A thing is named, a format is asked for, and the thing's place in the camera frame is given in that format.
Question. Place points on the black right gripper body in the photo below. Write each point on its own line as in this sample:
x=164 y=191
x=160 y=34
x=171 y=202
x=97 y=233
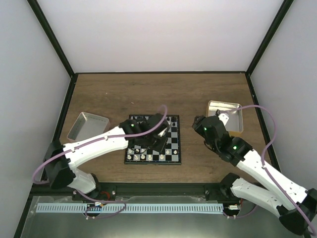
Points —
x=199 y=129

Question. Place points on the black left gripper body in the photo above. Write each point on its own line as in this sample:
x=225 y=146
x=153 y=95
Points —
x=151 y=144

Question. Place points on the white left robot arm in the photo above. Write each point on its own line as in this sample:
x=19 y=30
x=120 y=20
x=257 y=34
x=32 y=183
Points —
x=63 y=161

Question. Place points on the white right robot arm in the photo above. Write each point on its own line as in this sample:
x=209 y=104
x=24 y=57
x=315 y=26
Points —
x=294 y=205

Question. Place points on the black white chess board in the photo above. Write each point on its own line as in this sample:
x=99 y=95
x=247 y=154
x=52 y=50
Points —
x=173 y=143

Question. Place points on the row of black chess pieces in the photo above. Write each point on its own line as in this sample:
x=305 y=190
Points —
x=172 y=120

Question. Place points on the gold metal tin box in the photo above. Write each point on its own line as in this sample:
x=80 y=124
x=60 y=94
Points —
x=235 y=118

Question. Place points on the pink metal tin box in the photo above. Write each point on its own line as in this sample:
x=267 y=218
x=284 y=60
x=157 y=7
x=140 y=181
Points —
x=88 y=125

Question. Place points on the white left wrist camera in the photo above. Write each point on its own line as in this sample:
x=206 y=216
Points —
x=162 y=133

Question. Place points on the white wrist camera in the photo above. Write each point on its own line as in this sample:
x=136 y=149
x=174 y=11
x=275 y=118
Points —
x=162 y=133
x=222 y=116

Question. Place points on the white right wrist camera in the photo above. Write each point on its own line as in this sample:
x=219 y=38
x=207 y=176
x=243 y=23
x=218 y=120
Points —
x=222 y=116

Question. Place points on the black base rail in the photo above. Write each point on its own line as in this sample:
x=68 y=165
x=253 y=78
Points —
x=208 y=191

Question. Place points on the black enclosure frame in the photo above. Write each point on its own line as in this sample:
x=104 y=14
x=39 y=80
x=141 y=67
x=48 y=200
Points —
x=120 y=94

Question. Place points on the light blue cable duct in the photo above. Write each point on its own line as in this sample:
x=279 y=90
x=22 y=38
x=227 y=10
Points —
x=131 y=208

